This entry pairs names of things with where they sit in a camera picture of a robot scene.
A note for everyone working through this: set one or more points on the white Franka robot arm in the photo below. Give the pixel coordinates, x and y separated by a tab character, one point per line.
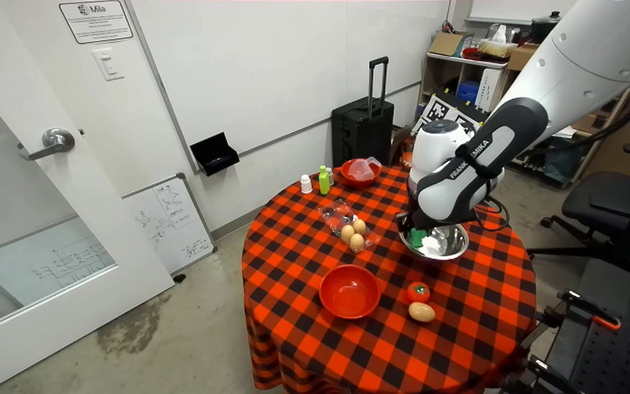
584	58

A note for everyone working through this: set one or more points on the white wall sign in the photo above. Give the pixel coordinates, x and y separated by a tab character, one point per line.
97	20

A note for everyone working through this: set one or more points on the green toy broccoli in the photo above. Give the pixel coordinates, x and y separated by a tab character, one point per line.
416	236

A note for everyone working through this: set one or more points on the empty red bowl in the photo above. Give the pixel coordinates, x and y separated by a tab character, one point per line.
347	292

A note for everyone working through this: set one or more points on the blue storage bin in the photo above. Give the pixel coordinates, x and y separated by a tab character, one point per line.
467	93

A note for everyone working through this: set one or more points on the storage shelf unit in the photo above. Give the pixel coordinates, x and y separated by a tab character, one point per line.
446	73

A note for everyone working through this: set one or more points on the black rolling suitcase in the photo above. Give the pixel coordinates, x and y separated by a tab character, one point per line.
362	131

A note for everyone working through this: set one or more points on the green plastic bottle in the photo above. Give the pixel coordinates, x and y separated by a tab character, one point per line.
324	180

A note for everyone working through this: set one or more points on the black whiteboard eraser holder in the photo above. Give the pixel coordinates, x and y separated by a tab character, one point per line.
214	153

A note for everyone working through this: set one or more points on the beige egg in bag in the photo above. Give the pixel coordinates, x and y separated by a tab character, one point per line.
356	243
359	223
346	232

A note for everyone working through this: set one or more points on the white door with glass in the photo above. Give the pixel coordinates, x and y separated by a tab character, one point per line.
75	242

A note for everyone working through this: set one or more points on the loose beige egg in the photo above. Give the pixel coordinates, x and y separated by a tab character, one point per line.
421	311

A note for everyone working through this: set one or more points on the red black checkered tablecloth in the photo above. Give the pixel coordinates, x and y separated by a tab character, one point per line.
371	350

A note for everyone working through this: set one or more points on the black orange clamp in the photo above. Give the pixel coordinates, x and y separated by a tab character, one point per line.
590	310

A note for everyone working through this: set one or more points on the crumpled clear plastic wrap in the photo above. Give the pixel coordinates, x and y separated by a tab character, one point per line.
362	170

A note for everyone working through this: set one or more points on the black office chair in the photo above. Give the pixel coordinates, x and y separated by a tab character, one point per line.
613	203

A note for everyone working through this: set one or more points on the black white fiducial board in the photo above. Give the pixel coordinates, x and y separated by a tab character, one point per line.
436	110

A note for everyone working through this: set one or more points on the cardboard box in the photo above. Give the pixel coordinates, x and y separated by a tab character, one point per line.
446	45

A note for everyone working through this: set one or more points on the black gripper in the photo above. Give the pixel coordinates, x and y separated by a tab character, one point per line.
416	219

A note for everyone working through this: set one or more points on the red toy tomato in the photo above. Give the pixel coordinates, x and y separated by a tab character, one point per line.
417	292

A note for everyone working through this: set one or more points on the small leaning whiteboard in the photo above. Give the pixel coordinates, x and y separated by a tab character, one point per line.
168	225

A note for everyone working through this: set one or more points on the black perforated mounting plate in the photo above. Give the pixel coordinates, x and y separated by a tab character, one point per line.
607	358

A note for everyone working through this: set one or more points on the large wall whiteboard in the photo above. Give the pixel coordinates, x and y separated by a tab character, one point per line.
272	66

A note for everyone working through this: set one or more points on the red bowl with plastic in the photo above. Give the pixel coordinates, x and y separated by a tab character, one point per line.
362	177

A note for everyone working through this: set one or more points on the small white bottle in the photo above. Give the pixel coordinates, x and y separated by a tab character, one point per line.
306	185

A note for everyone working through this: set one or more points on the small white wall label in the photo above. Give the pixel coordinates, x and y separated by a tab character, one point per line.
110	64

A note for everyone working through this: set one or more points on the silver metal bowl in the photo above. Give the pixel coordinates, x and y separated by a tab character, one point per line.
449	243

